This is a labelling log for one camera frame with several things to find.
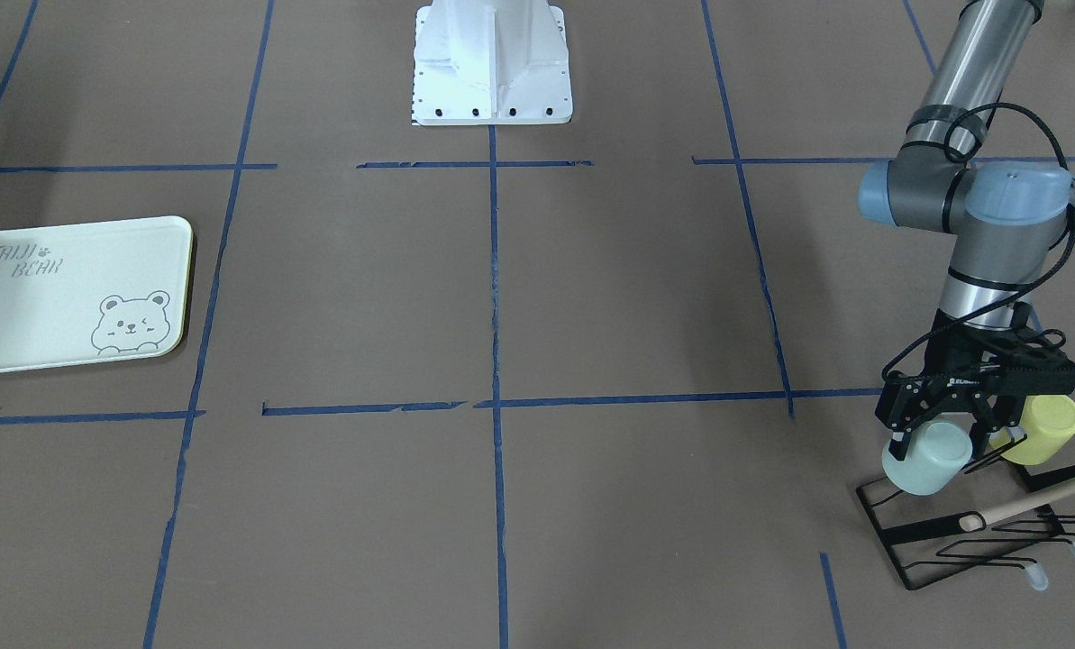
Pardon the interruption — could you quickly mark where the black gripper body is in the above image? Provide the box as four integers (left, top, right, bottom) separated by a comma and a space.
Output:
875, 311, 1075, 430

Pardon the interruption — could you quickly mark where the black wire cup rack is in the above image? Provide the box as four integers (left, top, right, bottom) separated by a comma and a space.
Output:
855, 430, 1075, 591

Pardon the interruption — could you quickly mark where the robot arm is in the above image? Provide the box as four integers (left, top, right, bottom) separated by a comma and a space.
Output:
858, 1, 1075, 462

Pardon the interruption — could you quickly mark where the cream bear tray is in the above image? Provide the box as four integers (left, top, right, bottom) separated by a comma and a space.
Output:
0, 216, 195, 373

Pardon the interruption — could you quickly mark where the pale green cup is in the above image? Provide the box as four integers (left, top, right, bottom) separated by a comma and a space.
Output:
880, 419, 973, 496

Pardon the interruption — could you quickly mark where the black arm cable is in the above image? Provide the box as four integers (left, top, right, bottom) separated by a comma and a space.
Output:
879, 101, 1075, 379

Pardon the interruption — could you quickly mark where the yellow cup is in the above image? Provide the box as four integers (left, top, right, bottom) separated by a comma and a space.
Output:
989, 395, 1075, 467

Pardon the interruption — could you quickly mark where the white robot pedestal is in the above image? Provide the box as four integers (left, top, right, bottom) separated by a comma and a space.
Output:
411, 1, 574, 127

